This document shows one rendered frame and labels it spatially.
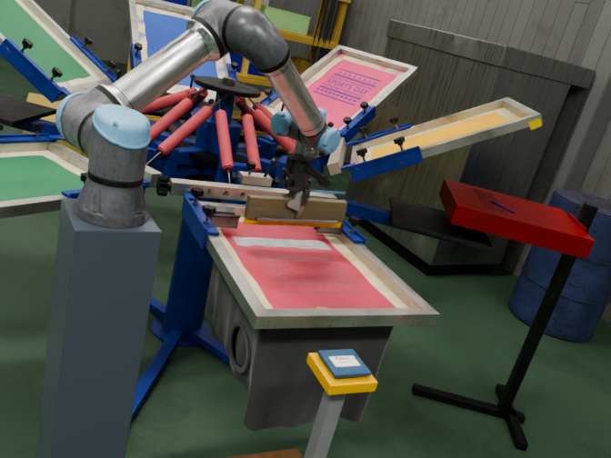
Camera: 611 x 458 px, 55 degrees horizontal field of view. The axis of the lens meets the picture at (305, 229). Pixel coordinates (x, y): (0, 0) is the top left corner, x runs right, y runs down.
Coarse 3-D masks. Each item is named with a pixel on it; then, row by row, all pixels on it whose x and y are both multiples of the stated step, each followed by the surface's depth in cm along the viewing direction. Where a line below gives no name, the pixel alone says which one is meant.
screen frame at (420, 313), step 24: (216, 240) 183; (216, 264) 175; (384, 264) 197; (240, 288) 157; (408, 288) 184; (264, 312) 148; (288, 312) 151; (312, 312) 154; (336, 312) 157; (360, 312) 161; (384, 312) 164; (408, 312) 168; (432, 312) 172
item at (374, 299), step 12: (276, 228) 215; (288, 228) 218; (300, 228) 221; (312, 228) 224; (324, 240) 215; (300, 252) 199; (312, 252) 202; (324, 252) 204; (336, 252) 207; (348, 264) 199; (360, 276) 192; (372, 288) 186; (336, 300) 172; (348, 300) 174; (360, 300) 176; (372, 300) 178; (384, 300) 180
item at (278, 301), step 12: (228, 228) 204; (240, 228) 206; (252, 228) 209; (264, 228) 212; (228, 240) 194; (240, 252) 188; (264, 252) 192; (276, 252) 194; (288, 252) 197; (252, 264) 181; (252, 276) 173; (264, 276) 175; (264, 288) 168; (276, 300) 163; (288, 300) 165; (300, 300) 166; (312, 300) 168; (324, 300) 170
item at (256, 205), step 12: (252, 204) 185; (264, 204) 187; (276, 204) 189; (312, 204) 194; (324, 204) 196; (336, 204) 198; (252, 216) 187; (264, 216) 189; (276, 216) 191; (288, 216) 193; (300, 216) 194; (312, 216) 196; (324, 216) 198; (336, 216) 200
